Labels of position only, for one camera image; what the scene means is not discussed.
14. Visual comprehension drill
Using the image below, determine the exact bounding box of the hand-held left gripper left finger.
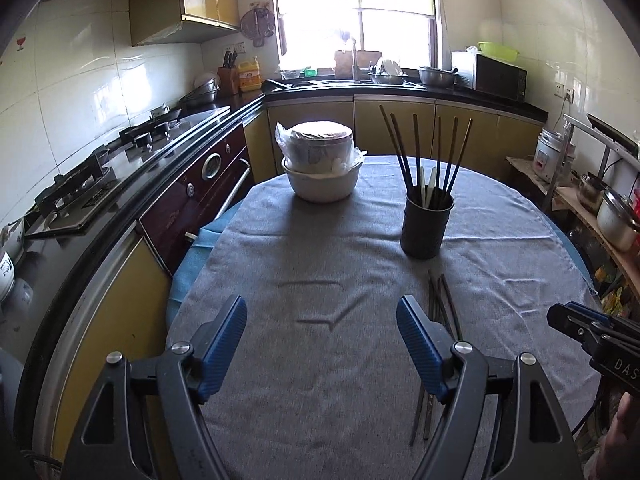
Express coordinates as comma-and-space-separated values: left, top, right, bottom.
62, 294, 248, 480

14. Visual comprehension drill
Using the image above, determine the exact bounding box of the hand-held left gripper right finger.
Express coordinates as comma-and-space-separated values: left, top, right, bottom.
396, 295, 586, 480

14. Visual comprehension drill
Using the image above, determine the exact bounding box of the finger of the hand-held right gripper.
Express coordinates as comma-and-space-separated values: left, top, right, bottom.
567, 301, 623, 320
546, 302, 606, 347

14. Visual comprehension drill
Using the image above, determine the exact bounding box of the dark chopstick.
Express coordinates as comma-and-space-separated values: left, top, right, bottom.
409, 269, 436, 448
423, 274, 447, 441
439, 275, 457, 338
442, 275, 463, 342

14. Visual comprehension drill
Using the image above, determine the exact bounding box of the black perforated utensil holder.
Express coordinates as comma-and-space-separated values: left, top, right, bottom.
400, 187, 456, 260

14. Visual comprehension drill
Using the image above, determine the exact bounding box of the group of dark chopsticks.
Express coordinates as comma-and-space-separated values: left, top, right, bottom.
378, 105, 473, 206

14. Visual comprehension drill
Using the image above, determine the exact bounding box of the person's right hand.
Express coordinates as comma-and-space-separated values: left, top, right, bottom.
597, 392, 640, 480

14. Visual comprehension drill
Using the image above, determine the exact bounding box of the wooden shelf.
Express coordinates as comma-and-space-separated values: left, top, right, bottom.
506, 156, 640, 286

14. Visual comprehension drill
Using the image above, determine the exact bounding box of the metal kettle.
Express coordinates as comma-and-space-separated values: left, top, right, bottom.
576, 172, 608, 213

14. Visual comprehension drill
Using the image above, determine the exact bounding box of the yellow base cabinet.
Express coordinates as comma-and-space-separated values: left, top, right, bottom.
50, 240, 181, 461
245, 97, 543, 186

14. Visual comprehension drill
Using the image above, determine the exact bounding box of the grey tablecloth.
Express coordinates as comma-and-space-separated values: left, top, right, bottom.
165, 154, 603, 480

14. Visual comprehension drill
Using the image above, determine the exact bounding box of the dark red oven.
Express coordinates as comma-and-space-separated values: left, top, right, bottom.
137, 120, 253, 278

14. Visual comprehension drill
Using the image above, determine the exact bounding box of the white rice cooker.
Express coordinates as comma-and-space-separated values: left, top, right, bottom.
534, 127, 576, 184

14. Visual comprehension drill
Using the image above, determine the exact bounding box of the white ceramic bowl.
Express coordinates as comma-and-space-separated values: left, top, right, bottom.
282, 156, 364, 204

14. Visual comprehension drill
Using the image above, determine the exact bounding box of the black gas cooktop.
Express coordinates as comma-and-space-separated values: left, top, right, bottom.
22, 105, 231, 241

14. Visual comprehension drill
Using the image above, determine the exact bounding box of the plastic-wrapped stack of bowls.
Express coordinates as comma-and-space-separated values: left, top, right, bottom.
275, 120, 368, 177

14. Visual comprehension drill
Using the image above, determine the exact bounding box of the white printed bowl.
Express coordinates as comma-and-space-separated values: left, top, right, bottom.
0, 250, 16, 301

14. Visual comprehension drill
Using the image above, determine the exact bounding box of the small white bowl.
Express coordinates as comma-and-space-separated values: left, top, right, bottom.
10, 217, 26, 263

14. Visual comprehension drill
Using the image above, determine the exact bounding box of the black microwave oven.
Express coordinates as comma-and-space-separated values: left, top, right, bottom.
452, 51, 528, 102

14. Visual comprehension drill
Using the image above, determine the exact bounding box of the stack of metal bowls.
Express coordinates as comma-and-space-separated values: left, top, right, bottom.
180, 74, 221, 108

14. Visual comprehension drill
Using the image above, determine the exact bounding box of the yellow oil bottle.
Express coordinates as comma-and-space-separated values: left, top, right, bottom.
239, 56, 263, 93

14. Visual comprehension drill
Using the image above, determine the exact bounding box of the metal basin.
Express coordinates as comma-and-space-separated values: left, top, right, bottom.
418, 65, 458, 87

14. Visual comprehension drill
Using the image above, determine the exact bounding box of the dish rack with dishes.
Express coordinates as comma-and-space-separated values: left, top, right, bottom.
368, 58, 408, 86

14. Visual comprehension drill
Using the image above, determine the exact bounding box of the wooden knife block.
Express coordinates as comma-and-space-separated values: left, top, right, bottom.
218, 49, 240, 96

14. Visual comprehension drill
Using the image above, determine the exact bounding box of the green plastic basin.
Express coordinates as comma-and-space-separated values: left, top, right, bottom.
476, 41, 521, 62

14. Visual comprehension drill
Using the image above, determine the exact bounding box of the wooden cutting board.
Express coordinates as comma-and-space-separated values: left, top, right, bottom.
334, 50, 383, 78

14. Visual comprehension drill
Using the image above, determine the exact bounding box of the kitchen window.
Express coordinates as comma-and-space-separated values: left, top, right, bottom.
270, 0, 443, 73

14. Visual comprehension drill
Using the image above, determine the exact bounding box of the metal frame rack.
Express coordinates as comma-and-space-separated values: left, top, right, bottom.
547, 114, 640, 211

